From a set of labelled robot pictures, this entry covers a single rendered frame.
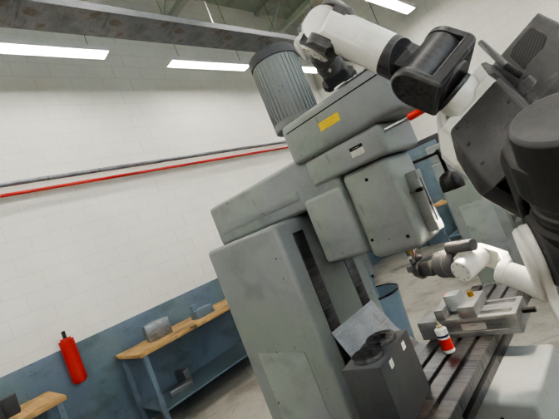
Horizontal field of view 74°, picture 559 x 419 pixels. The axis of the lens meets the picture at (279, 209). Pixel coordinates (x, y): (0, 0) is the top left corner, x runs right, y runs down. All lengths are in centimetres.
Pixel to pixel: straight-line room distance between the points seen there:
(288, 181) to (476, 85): 83
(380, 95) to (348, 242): 51
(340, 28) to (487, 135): 39
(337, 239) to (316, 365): 50
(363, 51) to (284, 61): 68
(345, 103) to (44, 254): 428
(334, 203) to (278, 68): 57
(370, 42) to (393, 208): 57
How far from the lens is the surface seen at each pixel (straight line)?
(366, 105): 123
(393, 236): 129
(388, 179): 126
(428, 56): 87
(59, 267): 504
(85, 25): 357
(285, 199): 150
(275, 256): 146
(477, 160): 77
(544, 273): 65
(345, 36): 92
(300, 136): 139
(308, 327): 149
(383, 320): 174
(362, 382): 111
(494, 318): 149
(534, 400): 133
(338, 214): 135
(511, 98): 79
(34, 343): 492
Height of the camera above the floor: 153
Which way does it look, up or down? 3 degrees up
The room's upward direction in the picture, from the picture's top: 22 degrees counter-clockwise
